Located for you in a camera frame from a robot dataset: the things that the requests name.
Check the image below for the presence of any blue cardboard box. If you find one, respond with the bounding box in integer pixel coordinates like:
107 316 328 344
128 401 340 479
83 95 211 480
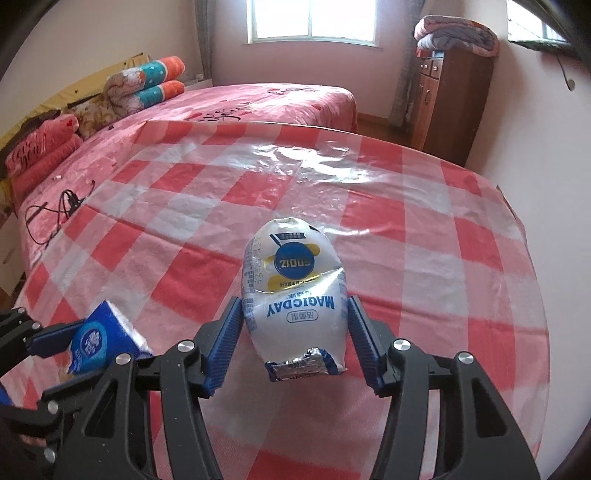
62 300 154 381

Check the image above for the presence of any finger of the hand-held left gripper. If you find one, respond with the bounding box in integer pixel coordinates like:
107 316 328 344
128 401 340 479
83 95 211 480
0 307 90 367
0 367 116 444

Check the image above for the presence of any golden floral pillow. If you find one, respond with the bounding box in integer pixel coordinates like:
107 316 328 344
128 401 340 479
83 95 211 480
74 98 117 138

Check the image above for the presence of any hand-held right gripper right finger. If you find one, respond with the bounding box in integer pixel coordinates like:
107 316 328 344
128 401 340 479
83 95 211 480
348 295 541 480

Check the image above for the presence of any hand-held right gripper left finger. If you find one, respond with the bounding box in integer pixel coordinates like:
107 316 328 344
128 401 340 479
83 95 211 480
55 298 243 480

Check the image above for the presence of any bed with pink sheet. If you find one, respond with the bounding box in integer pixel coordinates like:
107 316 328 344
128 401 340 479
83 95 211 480
11 83 358 301

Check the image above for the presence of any red white checkered cloth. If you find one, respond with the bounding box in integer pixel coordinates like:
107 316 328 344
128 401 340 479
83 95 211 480
0 121 550 480

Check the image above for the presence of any grey curtain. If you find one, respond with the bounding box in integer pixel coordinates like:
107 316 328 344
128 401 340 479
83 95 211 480
194 0 216 86
394 0 424 126

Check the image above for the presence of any bright glass window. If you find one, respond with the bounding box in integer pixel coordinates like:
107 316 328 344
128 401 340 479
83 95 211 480
244 0 386 49
505 0 570 48

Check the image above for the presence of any folded patterned blanket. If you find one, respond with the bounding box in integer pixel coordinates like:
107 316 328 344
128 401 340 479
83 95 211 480
413 15 500 58

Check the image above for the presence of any yellow cardboard headboard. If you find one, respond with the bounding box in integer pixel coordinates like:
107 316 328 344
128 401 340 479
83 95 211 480
0 53 151 153

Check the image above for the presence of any black wall cable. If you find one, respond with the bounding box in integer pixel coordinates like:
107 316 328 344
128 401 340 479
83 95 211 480
553 52 576 91

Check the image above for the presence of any brown wooden cabinet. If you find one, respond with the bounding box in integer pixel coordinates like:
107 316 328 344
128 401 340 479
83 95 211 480
409 48 495 167

